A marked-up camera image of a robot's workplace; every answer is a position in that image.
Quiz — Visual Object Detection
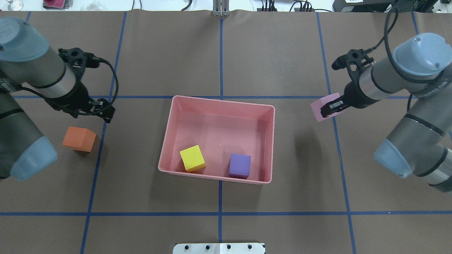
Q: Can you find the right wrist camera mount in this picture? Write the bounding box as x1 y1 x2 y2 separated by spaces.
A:
331 49 374 74

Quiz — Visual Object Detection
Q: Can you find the white camera mast pillar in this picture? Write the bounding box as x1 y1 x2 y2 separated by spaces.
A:
172 242 266 254

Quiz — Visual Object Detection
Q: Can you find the purple foam block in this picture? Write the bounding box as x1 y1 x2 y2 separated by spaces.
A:
228 154 251 180

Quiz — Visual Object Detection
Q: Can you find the pink plastic bin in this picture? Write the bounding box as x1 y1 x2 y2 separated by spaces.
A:
158 95 276 185

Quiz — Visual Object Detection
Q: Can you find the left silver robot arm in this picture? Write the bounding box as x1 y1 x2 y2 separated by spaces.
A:
0 17 119 181

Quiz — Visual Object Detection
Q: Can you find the black power adapter box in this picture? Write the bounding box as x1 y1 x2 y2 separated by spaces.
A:
332 0 393 13

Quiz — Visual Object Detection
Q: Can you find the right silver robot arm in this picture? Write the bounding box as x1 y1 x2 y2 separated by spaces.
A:
311 33 452 193

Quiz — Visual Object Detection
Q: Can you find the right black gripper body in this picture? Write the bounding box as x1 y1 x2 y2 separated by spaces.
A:
343 82 378 108

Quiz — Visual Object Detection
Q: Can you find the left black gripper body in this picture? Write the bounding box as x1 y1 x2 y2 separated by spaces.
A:
45 82 93 114

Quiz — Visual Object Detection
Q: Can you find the aluminium frame post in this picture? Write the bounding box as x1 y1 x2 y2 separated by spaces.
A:
212 0 230 17

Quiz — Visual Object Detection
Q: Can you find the light pink foam block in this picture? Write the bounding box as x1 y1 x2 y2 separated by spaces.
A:
310 92 342 122

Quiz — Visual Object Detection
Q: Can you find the orange foam block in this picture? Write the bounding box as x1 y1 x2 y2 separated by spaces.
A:
62 126 97 152

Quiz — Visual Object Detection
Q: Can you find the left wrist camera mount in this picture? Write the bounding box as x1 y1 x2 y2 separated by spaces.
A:
58 48 101 68

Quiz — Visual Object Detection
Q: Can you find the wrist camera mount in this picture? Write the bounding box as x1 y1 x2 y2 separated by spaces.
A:
331 49 374 74
58 48 101 68

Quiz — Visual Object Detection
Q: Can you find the grey pink cloth pouch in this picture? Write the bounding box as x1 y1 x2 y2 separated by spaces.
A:
42 0 73 10

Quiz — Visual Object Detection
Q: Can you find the left black camera cable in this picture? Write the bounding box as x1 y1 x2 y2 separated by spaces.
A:
21 59 119 117

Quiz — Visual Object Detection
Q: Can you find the yellow foam block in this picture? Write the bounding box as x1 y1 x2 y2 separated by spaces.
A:
179 145 206 173

